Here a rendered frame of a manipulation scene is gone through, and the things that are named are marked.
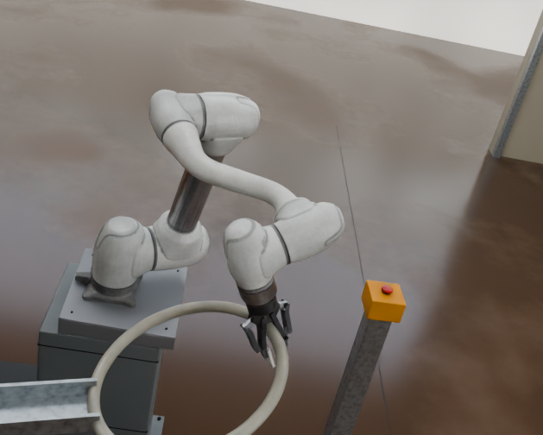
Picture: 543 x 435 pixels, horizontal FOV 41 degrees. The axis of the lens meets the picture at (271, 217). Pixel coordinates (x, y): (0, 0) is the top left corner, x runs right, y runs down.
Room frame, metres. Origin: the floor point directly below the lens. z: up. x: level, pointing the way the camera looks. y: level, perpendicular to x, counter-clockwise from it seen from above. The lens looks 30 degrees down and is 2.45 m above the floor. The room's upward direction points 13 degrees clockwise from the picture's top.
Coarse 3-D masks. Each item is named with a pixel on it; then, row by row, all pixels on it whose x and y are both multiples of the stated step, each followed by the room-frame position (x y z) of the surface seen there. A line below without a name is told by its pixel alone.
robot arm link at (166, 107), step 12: (156, 96) 1.86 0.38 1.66; (168, 96) 1.85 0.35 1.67; (180, 96) 1.86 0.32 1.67; (192, 96) 1.87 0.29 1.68; (156, 108) 1.81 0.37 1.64; (168, 108) 1.79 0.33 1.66; (180, 108) 1.81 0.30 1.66; (192, 108) 1.82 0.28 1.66; (204, 108) 1.84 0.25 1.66; (156, 120) 1.78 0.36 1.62; (168, 120) 1.76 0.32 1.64; (180, 120) 1.76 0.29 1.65; (192, 120) 1.79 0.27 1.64; (204, 120) 1.83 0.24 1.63; (156, 132) 1.76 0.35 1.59
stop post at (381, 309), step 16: (368, 288) 2.02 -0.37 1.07; (400, 288) 2.06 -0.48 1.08; (368, 304) 1.98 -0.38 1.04; (384, 304) 1.96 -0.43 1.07; (400, 304) 1.97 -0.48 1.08; (368, 320) 1.98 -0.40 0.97; (384, 320) 1.96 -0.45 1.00; (400, 320) 1.97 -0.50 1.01; (368, 336) 1.98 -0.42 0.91; (384, 336) 1.99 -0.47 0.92; (352, 352) 2.03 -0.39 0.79; (368, 352) 1.98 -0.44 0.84; (352, 368) 1.98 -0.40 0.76; (368, 368) 1.98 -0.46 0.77; (352, 384) 1.98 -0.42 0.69; (368, 384) 1.99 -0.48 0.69; (336, 400) 2.03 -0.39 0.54; (352, 400) 1.98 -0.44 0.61; (336, 416) 1.98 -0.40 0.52; (352, 416) 1.99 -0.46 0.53; (336, 432) 1.98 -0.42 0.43
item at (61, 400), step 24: (0, 384) 1.18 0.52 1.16; (24, 384) 1.19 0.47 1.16; (48, 384) 1.21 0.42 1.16; (72, 384) 1.23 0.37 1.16; (96, 384) 1.25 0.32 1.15; (0, 408) 1.15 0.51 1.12; (24, 408) 1.16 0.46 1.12; (48, 408) 1.17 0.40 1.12; (72, 408) 1.19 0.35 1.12; (0, 432) 1.07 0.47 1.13; (24, 432) 1.09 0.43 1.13; (48, 432) 1.11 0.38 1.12; (72, 432) 1.12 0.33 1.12
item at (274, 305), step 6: (270, 300) 1.38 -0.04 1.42; (276, 300) 1.40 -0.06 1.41; (252, 306) 1.36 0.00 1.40; (258, 306) 1.36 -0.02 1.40; (264, 306) 1.36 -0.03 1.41; (270, 306) 1.37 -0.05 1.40; (276, 306) 1.41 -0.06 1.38; (252, 312) 1.37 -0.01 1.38; (258, 312) 1.36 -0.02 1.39; (264, 312) 1.36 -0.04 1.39; (270, 312) 1.37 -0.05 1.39; (276, 312) 1.41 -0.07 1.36; (252, 318) 1.37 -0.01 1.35; (258, 318) 1.38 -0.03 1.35; (270, 318) 1.40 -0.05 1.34; (258, 324) 1.38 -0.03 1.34
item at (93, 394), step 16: (192, 304) 1.50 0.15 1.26; (208, 304) 1.50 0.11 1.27; (224, 304) 1.49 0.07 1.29; (144, 320) 1.45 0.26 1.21; (160, 320) 1.46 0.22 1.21; (128, 336) 1.40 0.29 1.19; (272, 336) 1.37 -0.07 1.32; (112, 352) 1.35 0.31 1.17; (96, 368) 1.30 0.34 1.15; (272, 384) 1.23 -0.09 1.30; (96, 400) 1.20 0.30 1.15; (272, 400) 1.18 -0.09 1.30; (256, 416) 1.14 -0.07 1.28; (96, 432) 1.12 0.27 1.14; (112, 432) 1.12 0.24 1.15; (240, 432) 1.10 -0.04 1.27
